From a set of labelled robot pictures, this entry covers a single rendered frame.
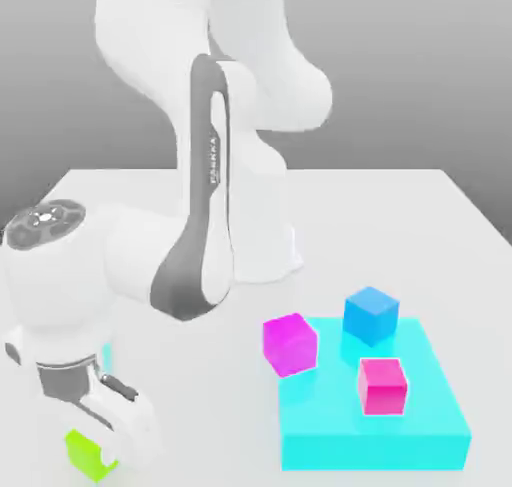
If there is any small lime green cube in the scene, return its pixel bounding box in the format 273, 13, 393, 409
64, 427, 120, 484

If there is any small blue cube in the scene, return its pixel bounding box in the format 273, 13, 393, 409
342, 285, 401, 348

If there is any small pink cube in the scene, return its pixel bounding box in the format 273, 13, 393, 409
356, 357, 409, 417

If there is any large cyan box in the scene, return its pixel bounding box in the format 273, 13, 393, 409
275, 316, 474, 473

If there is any small magenta cube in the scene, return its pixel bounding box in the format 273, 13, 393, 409
262, 312, 320, 379

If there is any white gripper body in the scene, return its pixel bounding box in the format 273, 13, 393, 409
76, 376, 163, 469

